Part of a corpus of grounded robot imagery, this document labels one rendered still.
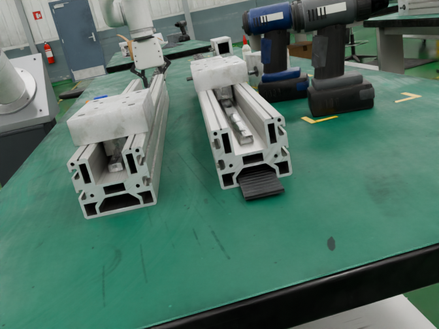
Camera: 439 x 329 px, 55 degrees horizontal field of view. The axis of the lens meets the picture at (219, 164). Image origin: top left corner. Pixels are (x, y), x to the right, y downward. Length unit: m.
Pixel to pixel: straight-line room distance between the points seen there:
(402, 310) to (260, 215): 0.78
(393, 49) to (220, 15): 9.85
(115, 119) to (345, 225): 0.35
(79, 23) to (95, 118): 11.82
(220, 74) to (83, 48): 11.62
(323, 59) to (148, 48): 0.81
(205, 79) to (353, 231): 0.51
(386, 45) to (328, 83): 2.18
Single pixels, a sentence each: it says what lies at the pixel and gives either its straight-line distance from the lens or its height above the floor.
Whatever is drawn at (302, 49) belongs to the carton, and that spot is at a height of 0.42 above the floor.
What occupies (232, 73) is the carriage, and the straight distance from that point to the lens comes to 0.87.
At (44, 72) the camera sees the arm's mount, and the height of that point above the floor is 0.93.
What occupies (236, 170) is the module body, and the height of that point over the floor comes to 0.80.
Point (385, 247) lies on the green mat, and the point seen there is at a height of 0.78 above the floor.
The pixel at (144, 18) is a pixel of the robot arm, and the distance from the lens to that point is 1.51.
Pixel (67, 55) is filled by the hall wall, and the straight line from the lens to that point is 12.50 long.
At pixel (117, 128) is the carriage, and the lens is 0.63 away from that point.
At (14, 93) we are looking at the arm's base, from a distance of 1.55.
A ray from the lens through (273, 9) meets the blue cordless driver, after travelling 1.02.
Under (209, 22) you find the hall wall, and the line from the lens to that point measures 12.54.
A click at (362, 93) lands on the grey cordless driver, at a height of 0.81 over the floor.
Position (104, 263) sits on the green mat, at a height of 0.78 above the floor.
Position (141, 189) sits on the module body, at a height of 0.81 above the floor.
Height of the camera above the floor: 1.01
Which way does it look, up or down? 19 degrees down
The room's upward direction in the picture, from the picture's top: 12 degrees counter-clockwise
